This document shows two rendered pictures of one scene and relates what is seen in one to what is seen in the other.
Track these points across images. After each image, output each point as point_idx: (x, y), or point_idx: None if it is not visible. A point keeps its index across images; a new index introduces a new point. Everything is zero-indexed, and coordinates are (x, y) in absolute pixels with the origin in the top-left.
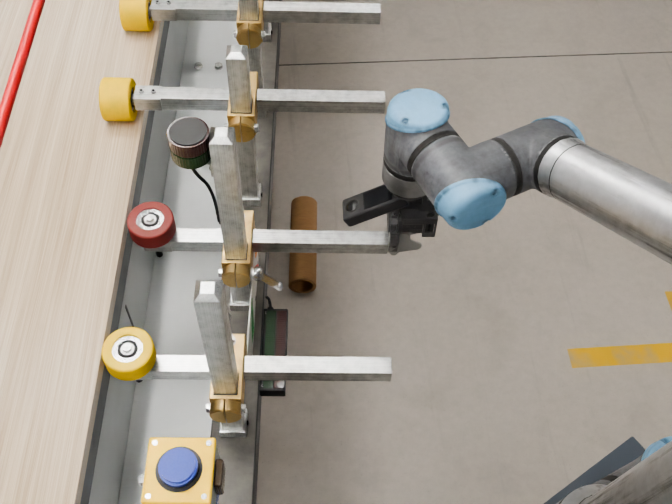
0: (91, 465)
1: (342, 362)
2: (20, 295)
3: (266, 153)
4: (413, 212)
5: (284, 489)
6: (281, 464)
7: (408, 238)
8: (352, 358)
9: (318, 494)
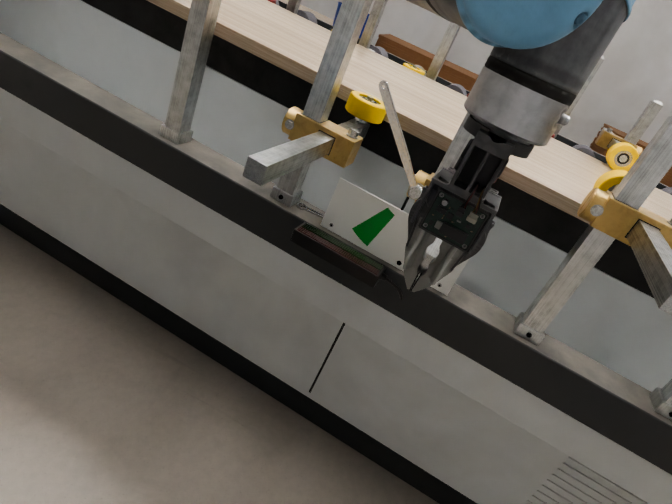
0: (298, 102)
1: (287, 151)
2: (430, 113)
3: (593, 379)
4: (451, 176)
5: (221, 474)
6: (245, 486)
7: (419, 234)
8: (287, 156)
9: (195, 499)
